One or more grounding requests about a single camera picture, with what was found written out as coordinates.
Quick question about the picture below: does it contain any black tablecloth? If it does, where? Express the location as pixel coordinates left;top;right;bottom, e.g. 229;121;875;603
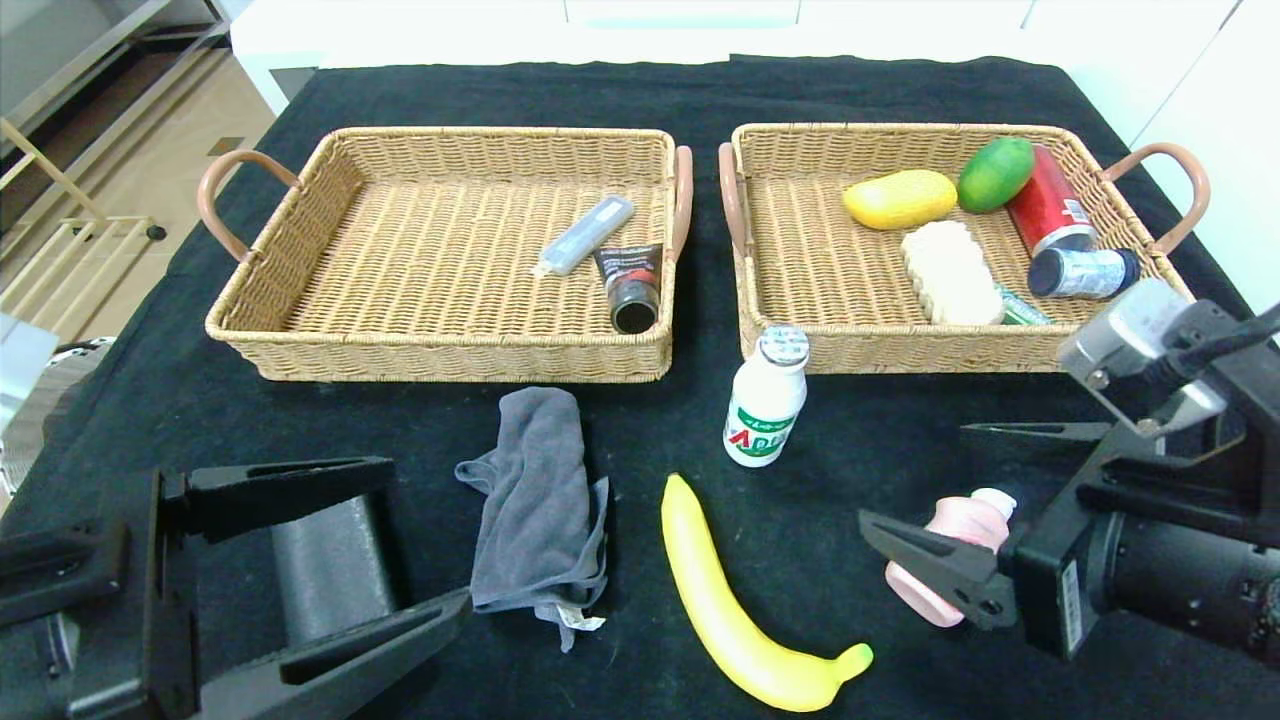
0;55;1280;720

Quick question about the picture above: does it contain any ridged toy bread loaf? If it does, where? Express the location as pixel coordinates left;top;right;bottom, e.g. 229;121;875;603
900;220;1006;326

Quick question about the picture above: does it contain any white milk bottle green label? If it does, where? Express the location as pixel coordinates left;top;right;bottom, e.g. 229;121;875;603
723;324;811;469

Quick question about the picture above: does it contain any yellow toy mango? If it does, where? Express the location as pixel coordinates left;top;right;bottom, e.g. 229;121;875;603
842;169;959;231

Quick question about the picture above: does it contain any white wire fan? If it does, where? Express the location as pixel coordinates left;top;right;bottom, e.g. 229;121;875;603
0;338;119;496

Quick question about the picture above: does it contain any beige wooden rack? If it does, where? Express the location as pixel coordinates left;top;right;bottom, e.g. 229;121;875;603
0;115;169;351

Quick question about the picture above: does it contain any black leather case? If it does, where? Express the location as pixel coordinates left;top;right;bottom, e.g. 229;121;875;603
268;495;423;720

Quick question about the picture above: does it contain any grey cloth towel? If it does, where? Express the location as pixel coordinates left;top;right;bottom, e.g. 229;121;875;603
455;387;613;654

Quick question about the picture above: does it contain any wicker basket with brown handles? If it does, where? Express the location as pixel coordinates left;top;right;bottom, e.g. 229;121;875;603
718;122;1212;376
197;126;695;384

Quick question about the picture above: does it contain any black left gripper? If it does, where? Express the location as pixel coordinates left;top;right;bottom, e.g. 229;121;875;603
0;455;473;720

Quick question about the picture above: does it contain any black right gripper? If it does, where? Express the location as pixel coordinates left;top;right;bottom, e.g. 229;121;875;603
857;420;1280;668

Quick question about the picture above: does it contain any black tube with red label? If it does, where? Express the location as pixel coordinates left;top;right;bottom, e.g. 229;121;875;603
594;243;665;336

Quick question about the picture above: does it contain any red drink can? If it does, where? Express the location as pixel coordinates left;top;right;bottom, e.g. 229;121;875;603
1006;145;1098;259

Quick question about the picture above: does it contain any green toy fruit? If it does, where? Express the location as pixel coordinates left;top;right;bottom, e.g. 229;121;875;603
956;137;1036;214

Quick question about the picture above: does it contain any yellow toy banana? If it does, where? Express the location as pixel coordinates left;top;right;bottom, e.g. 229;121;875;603
661;473;875;713

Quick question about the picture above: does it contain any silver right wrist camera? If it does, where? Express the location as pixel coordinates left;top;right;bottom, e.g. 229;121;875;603
1058;278;1229;439

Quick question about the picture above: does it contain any green gum pack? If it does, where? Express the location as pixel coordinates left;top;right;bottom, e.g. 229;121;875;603
995;285;1053;326

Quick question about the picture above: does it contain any pink bottle with white cap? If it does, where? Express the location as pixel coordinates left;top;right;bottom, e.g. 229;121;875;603
885;487;1018;629

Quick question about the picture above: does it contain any grey metal shelf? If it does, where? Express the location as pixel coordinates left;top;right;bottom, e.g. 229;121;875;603
0;0;233;216

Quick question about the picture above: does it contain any translucent grey flat tube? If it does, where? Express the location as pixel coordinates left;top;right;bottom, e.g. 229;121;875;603
536;194;638;278

